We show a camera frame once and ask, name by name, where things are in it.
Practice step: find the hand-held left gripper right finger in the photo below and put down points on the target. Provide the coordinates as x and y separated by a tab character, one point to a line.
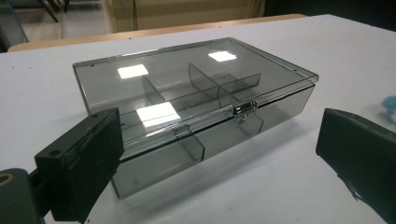
361	146

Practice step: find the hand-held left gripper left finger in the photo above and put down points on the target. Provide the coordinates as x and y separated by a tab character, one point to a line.
77	161

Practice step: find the black metal stand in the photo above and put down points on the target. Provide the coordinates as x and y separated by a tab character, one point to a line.
49	7

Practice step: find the white and blue plush toy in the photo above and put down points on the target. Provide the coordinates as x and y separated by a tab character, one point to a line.
390	107

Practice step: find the wooden table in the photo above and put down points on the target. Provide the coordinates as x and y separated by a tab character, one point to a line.
124	34

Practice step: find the black curtain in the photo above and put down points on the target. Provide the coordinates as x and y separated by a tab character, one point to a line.
336	11

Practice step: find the clear grey compartment box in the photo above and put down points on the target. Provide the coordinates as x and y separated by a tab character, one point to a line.
193	93

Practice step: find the beige wooden cabinet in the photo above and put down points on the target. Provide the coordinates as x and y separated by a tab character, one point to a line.
193	12

